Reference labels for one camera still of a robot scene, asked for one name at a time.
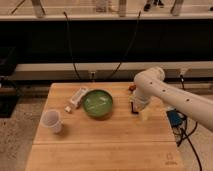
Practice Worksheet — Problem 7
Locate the black crate at left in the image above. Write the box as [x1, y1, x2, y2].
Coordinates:
[0, 46, 19, 118]

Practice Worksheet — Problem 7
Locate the black floor cable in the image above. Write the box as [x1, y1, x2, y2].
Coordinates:
[173, 111, 204, 171]

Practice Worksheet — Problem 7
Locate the small white cube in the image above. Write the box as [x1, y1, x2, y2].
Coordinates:
[65, 106, 71, 112]

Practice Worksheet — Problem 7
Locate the white plastic cup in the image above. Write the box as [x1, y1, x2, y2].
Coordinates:
[41, 109, 62, 133]

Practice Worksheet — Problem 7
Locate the wall power outlet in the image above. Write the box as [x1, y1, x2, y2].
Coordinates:
[89, 71, 97, 81]

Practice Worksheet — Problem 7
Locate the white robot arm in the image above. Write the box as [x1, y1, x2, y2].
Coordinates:
[132, 67, 213, 132]

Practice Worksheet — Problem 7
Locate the black cable right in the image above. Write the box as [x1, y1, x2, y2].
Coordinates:
[103, 10, 142, 81]

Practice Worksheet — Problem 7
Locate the black cable left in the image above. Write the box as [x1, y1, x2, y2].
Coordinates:
[62, 11, 82, 81]

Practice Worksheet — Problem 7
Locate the blue connector box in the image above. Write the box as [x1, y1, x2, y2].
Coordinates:
[167, 110, 182, 127]

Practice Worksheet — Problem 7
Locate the green bowl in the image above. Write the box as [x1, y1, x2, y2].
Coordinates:
[82, 89, 113, 118]

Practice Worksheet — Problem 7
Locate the red oval object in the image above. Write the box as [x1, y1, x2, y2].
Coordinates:
[129, 85, 136, 91]

